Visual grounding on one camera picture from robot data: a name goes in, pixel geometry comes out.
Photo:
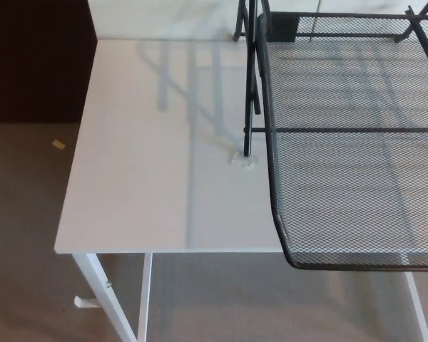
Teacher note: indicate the black mesh file tray layer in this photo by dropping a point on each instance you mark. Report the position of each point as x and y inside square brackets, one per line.
[342, 213]

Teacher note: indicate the yellow tape piece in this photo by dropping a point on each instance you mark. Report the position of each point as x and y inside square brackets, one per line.
[58, 143]

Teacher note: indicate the black rectangular plate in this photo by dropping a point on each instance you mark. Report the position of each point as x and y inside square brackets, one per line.
[284, 28]

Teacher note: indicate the white table leg frame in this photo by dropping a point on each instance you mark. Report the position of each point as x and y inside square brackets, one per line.
[92, 281]
[419, 310]

